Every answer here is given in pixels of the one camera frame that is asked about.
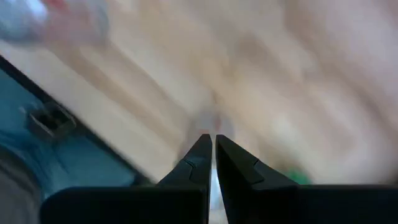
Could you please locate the green Sprite soda can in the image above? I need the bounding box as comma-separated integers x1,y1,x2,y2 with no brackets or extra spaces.
284,167,313,185

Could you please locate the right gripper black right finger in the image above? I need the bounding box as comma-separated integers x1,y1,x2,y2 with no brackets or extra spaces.
215,134,398,224

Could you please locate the dark metal bracket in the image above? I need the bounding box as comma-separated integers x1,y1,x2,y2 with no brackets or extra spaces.
27,102,77,141

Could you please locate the silver Diet Coke can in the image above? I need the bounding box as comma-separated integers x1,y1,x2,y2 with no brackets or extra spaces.
0,0,109,44

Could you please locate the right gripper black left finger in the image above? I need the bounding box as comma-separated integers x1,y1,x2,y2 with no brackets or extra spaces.
40,134,213,224

